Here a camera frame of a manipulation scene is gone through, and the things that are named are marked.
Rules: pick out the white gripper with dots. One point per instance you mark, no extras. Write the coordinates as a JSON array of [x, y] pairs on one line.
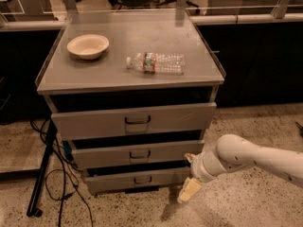
[[197, 167]]

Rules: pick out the grey bottom drawer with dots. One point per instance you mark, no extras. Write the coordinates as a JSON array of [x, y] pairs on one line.
[[124, 181]]

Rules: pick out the grey drawer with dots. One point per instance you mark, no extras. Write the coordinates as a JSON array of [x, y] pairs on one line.
[[121, 122], [124, 181], [135, 154]]

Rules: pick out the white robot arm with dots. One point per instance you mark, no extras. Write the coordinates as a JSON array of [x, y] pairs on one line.
[[232, 153]]

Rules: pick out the grey top drawer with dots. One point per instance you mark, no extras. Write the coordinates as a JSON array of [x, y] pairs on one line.
[[121, 122]]

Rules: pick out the grey drawer cabinet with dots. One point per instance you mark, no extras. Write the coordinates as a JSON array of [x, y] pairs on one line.
[[70, 84]]

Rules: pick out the grey middle drawer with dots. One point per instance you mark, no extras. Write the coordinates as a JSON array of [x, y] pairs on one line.
[[135, 154]]

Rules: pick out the clear plastic water bottle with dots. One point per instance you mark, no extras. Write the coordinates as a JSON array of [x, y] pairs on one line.
[[157, 63]]

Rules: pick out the white paper bowl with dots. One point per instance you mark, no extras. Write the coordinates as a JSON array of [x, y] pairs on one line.
[[88, 47]]

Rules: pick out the black metal stand leg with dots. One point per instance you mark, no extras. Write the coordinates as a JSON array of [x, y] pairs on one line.
[[32, 209]]

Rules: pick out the white horizontal rail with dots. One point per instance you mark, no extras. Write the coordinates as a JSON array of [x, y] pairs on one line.
[[198, 20]]

